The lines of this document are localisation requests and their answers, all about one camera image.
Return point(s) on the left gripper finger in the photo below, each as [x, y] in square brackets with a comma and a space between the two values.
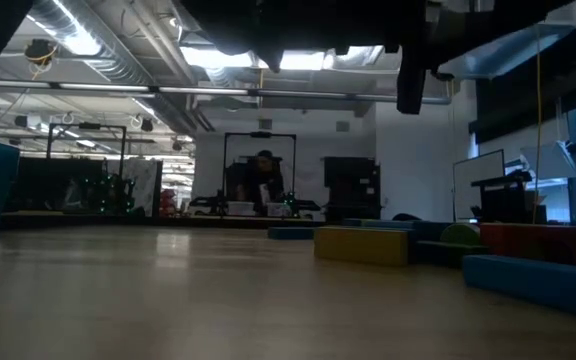
[276, 60]

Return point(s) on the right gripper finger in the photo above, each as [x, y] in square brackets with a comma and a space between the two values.
[410, 85]

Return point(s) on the light green arch block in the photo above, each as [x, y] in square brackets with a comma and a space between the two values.
[460, 234]

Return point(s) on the green wooden block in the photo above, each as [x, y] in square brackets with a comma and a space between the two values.
[443, 253]

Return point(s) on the blue long wooden block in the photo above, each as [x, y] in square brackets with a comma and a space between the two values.
[543, 285]
[290, 233]

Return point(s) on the red wooden block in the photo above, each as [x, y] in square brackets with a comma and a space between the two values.
[543, 245]

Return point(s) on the ceiling light panel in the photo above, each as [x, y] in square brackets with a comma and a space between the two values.
[208, 59]
[303, 61]

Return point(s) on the grey horizontal pipe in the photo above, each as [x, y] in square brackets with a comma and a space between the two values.
[193, 91]

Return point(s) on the whiteboard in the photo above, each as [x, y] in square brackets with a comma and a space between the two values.
[478, 175]

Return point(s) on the person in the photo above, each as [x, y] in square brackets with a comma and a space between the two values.
[263, 175]

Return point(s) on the black standing desk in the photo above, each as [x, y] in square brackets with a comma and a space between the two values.
[513, 200]

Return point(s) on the white angled panel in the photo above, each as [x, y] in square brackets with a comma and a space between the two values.
[550, 162]

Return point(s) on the background robot station table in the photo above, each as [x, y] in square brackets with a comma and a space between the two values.
[208, 206]

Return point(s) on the yellow flat wooden block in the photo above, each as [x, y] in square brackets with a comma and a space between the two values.
[363, 245]

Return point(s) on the white board panel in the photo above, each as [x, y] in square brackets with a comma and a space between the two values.
[143, 180]

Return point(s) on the black partition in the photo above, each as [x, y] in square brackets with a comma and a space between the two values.
[43, 185]

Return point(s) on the black gantry frame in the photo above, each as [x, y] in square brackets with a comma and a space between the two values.
[88, 126]
[260, 135]

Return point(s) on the rectangular metal duct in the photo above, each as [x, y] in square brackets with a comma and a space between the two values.
[508, 50]

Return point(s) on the ribbed round metal duct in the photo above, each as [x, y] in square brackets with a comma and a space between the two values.
[113, 55]

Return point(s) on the black table frame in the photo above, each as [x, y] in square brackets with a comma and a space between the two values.
[93, 220]

